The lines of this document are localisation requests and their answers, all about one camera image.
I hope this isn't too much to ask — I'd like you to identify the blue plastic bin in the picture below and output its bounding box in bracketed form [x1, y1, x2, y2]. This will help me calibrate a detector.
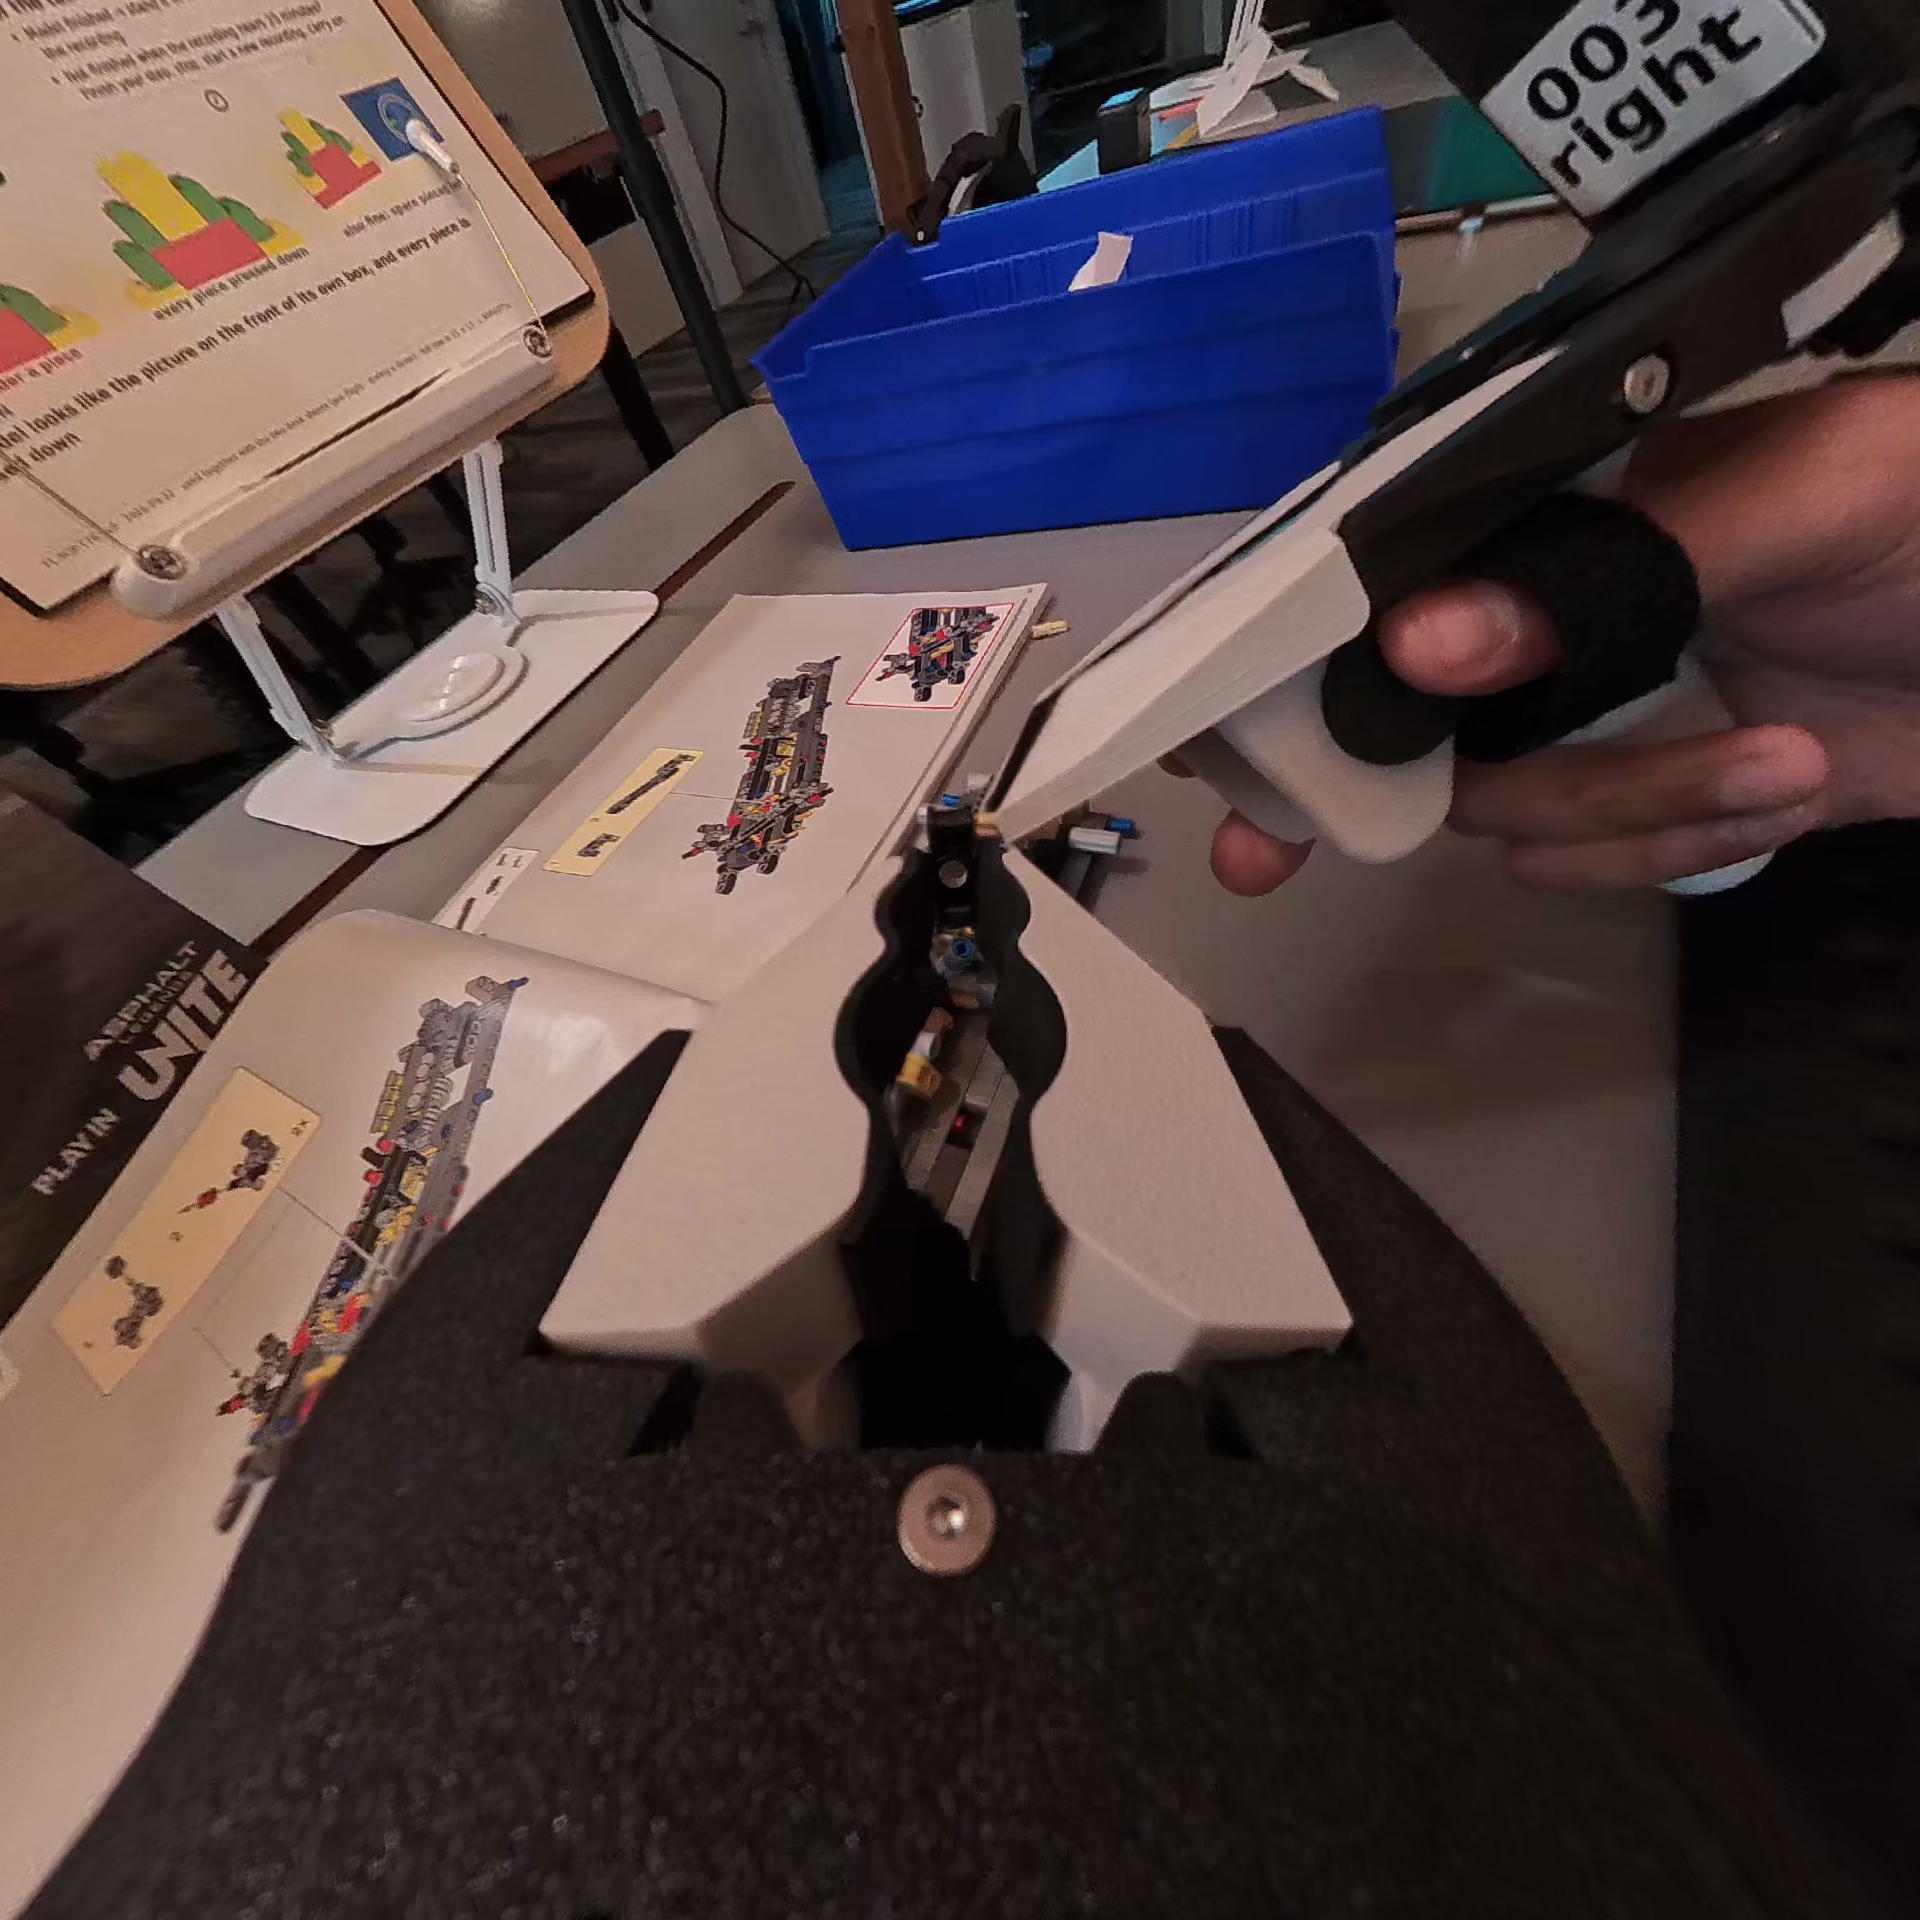
[749, 104, 1403, 556]

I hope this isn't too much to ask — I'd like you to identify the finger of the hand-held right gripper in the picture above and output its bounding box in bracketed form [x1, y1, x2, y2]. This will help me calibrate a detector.
[1031, 347, 1569, 710]
[992, 516, 1370, 842]

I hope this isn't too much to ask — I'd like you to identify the building instruction booklet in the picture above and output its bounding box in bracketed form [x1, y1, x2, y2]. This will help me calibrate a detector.
[0, 581, 1052, 1712]

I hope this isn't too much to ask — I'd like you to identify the white document stand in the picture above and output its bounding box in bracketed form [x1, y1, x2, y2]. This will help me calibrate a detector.
[0, 0, 661, 827]
[1191, 0, 1342, 142]

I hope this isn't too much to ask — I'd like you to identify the printed instruction sheet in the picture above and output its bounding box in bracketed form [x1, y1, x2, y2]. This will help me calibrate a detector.
[0, 0, 595, 612]

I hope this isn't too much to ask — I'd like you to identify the toy car chassis model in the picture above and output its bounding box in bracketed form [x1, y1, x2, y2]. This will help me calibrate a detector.
[888, 771, 1149, 1253]

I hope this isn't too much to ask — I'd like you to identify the small black beam piece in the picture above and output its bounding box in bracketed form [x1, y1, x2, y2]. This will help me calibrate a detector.
[914, 798, 985, 906]

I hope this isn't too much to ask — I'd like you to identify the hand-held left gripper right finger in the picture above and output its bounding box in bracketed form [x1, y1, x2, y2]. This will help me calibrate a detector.
[985, 844, 1355, 1446]

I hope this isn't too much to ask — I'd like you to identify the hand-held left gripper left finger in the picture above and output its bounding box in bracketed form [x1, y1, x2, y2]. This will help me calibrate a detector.
[535, 853, 906, 1446]

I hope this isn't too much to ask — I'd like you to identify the person's right hand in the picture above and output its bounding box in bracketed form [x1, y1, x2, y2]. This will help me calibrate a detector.
[1161, 374, 1920, 901]

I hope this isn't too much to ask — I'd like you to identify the yellow car toy set box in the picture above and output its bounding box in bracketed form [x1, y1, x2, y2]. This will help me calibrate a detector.
[0, 793, 259, 1326]

